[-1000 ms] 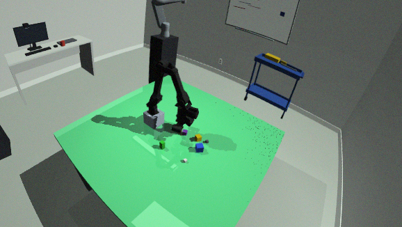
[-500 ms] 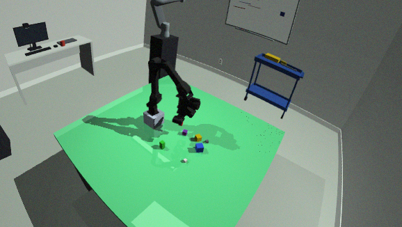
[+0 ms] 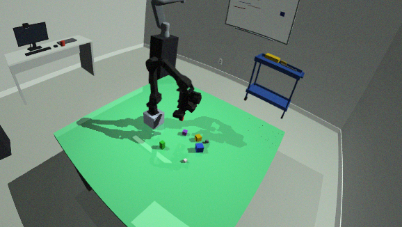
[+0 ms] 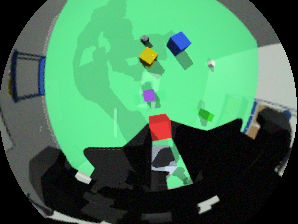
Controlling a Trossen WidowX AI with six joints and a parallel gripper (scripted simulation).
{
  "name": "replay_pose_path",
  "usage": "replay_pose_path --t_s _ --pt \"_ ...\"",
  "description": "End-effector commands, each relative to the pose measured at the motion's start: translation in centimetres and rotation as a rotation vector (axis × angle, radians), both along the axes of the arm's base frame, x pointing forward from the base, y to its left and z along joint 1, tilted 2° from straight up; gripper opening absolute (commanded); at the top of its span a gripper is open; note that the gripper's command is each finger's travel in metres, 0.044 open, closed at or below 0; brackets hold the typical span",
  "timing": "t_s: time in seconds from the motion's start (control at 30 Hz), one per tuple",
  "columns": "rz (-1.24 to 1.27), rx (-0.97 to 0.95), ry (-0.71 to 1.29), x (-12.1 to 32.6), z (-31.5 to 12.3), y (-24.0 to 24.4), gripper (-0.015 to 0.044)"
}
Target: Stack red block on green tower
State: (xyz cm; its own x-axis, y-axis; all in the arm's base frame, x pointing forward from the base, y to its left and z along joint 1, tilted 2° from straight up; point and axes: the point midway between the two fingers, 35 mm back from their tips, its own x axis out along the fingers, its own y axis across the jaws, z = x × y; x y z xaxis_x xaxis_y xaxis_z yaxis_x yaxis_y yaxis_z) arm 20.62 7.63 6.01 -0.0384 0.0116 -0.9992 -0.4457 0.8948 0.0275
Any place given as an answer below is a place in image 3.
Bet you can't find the blue block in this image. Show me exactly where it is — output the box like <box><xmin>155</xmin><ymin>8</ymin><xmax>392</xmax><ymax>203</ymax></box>
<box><xmin>195</xmin><ymin>143</ymin><xmax>204</xmax><ymax>153</ymax></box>

